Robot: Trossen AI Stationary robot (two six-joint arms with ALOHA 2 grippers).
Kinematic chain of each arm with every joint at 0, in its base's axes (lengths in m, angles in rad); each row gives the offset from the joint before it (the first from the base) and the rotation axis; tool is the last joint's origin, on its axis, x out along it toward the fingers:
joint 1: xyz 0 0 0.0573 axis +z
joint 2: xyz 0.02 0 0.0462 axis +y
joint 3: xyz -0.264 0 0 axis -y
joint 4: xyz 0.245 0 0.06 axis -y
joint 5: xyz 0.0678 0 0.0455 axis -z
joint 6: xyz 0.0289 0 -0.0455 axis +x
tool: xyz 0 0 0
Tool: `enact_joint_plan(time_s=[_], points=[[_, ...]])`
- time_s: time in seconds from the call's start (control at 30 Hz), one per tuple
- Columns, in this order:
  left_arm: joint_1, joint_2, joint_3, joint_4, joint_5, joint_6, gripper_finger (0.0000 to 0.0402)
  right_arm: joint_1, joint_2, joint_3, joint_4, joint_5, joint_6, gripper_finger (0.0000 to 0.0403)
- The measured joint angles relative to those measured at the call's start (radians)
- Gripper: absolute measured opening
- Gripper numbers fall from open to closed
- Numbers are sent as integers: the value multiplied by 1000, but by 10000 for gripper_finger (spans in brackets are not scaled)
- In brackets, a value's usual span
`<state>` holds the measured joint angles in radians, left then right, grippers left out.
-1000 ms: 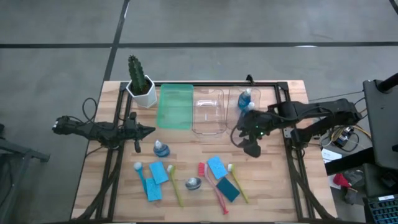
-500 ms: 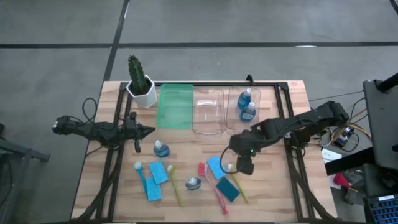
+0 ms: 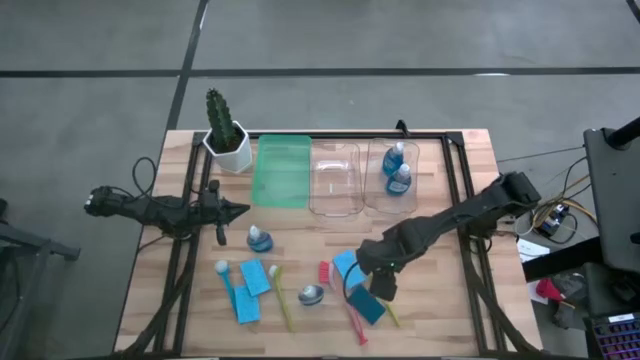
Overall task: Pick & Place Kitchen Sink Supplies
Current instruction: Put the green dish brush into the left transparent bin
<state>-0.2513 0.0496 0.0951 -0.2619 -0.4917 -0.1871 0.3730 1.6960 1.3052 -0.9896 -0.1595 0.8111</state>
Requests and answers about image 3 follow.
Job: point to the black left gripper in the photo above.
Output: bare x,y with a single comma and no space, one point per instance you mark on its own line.
214,210

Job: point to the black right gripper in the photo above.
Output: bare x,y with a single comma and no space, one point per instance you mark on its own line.
383,286

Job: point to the dark blue scrub sponge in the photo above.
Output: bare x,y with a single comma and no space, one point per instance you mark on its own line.
365,307

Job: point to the green dish brush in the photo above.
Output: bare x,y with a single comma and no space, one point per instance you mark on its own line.
282,300
392,315

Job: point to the light blue sponge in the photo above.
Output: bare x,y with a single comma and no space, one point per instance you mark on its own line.
247,307
345,265
255,277

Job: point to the blue Dawn dish soap bottle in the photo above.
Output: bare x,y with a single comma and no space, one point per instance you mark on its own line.
311,296
399,182
260,242
393,159

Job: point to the pink brush with red bristles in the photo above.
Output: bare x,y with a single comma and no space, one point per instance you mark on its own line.
324,272

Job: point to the blue dish brush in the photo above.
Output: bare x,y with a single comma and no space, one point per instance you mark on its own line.
227,287

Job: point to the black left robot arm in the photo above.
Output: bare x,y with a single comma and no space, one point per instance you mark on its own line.
150,210

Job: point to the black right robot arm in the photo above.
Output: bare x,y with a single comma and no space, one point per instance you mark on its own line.
450,215

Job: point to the white hexagonal plant pot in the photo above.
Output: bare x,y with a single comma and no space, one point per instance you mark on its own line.
235,160

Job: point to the translucent green plastic bin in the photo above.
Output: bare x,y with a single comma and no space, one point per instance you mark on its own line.
282,172

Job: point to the clear plastic bin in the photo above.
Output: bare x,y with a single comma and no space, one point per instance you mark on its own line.
375,200
335,200

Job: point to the green cactus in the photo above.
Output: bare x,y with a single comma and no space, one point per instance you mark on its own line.
220,120

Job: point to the white paper sheet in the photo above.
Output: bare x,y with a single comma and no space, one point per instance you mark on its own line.
530,248

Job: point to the small black clamp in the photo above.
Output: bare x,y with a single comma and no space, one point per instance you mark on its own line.
402,127

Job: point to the red object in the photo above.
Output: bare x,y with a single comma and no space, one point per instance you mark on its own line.
547,289

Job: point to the small blue electronics box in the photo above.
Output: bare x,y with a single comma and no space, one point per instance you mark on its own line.
552,220

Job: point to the dark grey bag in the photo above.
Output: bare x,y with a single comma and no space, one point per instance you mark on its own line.
575,295

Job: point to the dark grey stand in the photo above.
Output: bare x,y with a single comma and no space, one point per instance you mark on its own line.
25,250

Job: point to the backlit keyboard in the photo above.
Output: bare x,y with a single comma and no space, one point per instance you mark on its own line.
615,337

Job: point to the black equipment stand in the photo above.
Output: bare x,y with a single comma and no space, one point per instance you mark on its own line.
612,200

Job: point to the black aluminium rig frame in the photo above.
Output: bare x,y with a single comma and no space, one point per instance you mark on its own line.
350,135

